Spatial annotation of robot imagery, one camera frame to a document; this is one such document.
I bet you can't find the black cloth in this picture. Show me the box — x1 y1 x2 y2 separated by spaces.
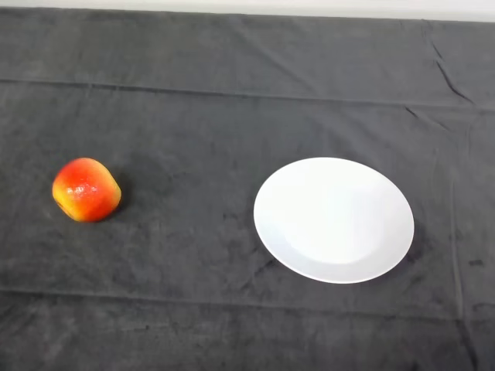
0 6 495 371

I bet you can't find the red yellow apple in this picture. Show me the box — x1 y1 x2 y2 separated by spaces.
52 157 122 223

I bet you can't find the white round plate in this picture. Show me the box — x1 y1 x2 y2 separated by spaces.
253 156 415 285

